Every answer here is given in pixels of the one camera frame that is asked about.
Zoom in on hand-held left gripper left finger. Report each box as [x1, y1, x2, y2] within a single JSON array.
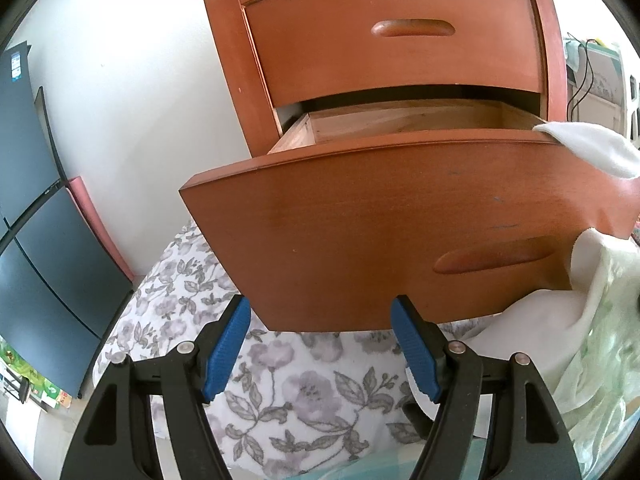
[[60, 294, 252, 480]]

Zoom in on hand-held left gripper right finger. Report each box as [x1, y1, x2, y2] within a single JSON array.
[[390, 294, 583, 480]]

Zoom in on wooden drawer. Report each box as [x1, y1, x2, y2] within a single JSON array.
[[241, 0, 546, 109], [179, 99, 640, 333]]

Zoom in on cream white garment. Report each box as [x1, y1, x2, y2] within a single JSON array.
[[407, 227, 626, 407]]

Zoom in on pale green floral garment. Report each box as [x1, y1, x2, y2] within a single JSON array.
[[550, 245, 640, 463]]

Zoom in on plain white underwear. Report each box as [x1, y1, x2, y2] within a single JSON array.
[[531, 121, 640, 180]]

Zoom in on wooden closed drawer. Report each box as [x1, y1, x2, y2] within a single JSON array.
[[241, 0, 546, 109]]

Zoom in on floral blanket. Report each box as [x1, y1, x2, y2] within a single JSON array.
[[92, 220, 501, 476]]

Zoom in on pink folded board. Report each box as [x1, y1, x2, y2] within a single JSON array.
[[67, 176, 136, 284]]

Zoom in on green cartons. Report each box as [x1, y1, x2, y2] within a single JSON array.
[[0, 341, 76, 412]]

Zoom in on wooden nightstand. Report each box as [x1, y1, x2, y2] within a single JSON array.
[[190, 0, 568, 161]]

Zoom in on teal towel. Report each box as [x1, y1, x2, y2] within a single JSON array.
[[565, 40, 586, 78]]

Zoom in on black power cable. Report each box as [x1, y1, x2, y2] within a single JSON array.
[[565, 34, 597, 124]]

